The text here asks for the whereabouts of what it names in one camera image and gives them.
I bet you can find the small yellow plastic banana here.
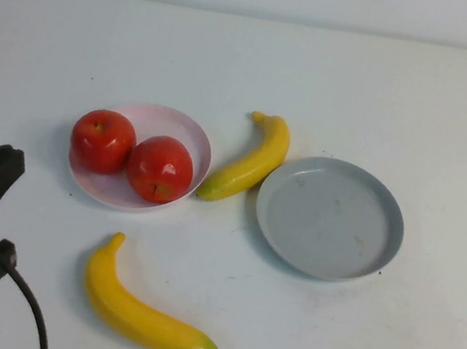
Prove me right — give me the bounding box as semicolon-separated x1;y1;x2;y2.
195;103;296;214

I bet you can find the grey round plate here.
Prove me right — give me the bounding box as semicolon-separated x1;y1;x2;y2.
244;146;416;294

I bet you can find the large yellow plastic banana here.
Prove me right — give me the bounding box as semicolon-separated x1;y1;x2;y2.
73;228;239;349

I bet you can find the pink round plate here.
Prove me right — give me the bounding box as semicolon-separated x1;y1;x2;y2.
60;91;220;226

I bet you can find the red plastic apple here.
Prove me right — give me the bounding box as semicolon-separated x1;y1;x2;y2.
121;130;201;210
64;104;143;180

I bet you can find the left camera black cable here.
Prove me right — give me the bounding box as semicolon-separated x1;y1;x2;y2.
0;264;64;349

